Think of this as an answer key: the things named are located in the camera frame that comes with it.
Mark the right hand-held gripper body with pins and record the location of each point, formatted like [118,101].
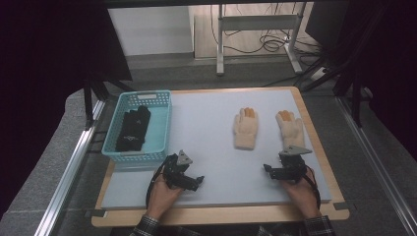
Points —
[291,167]

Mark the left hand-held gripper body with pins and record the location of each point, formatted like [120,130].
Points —
[175,167]

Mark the beige fleece glove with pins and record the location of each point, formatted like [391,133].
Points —
[291,131]
[246,131]

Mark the teal plastic basket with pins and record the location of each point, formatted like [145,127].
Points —
[160,131]

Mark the black glove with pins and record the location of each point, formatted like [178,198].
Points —
[145,113]
[131,134]

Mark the person's right hand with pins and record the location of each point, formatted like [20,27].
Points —
[303,196]

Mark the person's left hand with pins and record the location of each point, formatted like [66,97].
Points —
[162,200]

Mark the light grey foam board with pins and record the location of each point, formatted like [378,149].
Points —
[213,157]

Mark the grey tape piece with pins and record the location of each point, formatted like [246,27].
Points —
[95,213]
[341,206]

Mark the white power strip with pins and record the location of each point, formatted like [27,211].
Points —
[318,74]

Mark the black tripod stand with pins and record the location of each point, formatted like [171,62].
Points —
[354,91]
[90,98]

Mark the white panel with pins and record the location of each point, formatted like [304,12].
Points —
[150,31]

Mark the black curtain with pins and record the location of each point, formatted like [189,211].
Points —
[49,65]
[393,65]

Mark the aluminium rail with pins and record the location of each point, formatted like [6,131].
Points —
[69,170]
[377,157]

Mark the white metal desk frame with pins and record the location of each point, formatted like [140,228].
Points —
[255,23]

